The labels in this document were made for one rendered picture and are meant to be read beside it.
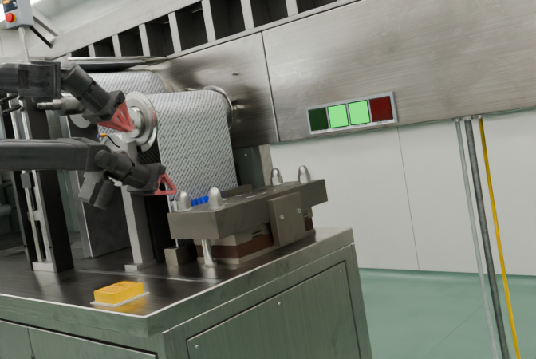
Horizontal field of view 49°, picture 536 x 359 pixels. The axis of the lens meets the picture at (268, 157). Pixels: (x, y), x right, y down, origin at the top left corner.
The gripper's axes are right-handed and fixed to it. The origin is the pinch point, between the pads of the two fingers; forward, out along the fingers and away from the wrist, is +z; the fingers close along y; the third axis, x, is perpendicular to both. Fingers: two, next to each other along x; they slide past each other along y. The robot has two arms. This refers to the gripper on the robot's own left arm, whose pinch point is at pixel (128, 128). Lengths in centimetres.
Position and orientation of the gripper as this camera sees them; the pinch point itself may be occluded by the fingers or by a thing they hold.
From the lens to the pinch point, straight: 141.6
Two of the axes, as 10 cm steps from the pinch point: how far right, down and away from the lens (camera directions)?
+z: 5.4, 5.8, 6.1
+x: 3.1, -8.1, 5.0
